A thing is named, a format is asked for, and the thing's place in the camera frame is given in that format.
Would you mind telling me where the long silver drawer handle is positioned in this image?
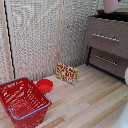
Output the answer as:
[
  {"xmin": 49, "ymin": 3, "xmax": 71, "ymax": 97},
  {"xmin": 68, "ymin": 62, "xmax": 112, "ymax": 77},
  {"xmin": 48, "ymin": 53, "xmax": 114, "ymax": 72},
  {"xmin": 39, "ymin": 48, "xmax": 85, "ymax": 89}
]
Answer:
[
  {"xmin": 91, "ymin": 32, "xmax": 120, "ymax": 43},
  {"xmin": 95, "ymin": 55, "xmax": 120, "ymax": 67}
]

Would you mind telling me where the colourful printed cardboard box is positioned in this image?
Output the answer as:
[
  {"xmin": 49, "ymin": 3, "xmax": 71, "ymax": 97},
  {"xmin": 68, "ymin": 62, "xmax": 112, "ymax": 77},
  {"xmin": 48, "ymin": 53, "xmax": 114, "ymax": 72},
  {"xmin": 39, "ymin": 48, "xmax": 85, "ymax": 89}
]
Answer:
[{"xmin": 55, "ymin": 62, "xmax": 79, "ymax": 86}]

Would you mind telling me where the red plastic bowl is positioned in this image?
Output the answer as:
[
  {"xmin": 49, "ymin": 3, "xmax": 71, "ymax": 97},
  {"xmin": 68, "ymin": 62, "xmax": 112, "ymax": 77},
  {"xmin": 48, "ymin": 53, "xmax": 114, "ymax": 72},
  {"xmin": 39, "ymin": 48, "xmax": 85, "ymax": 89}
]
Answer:
[{"xmin": 35, "ymin": 78, "xmax": 54, "ymax": 94}]

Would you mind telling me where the pink plastic cup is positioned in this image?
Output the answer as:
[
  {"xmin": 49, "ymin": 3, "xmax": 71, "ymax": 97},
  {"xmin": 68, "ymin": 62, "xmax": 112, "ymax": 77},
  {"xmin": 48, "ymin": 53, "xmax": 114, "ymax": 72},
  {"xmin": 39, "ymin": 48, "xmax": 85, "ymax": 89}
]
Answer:
[{"xmin": 103, "ymin": 0, "xmax": 120, "ymax": 15}]

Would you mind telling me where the red shopping basket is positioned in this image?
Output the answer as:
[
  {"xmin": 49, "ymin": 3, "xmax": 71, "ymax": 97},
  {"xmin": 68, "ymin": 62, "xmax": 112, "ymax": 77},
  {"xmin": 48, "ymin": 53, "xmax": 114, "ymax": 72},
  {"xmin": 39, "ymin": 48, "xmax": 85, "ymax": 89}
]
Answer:
[{"xmin": 0, "ymin": 77, "xmax": 52, "ymax": 128}]

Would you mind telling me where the brown drawer cabinet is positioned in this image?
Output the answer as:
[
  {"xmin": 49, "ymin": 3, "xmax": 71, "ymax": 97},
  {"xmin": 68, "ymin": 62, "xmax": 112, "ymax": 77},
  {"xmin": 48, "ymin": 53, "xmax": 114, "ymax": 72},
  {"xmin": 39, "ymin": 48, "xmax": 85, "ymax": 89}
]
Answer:
[{"xmin": 83, "ymin": 9, "xmax": 128, "ymax": 82}]

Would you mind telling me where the woven room divider screen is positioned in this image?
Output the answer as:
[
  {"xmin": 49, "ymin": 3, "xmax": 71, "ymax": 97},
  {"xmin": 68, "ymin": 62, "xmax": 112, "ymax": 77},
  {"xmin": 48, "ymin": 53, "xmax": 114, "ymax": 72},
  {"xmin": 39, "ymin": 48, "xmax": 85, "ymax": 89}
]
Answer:
[{"xmin": 0, "ymin": 0, "xmax": 101, "ymax": 83}]

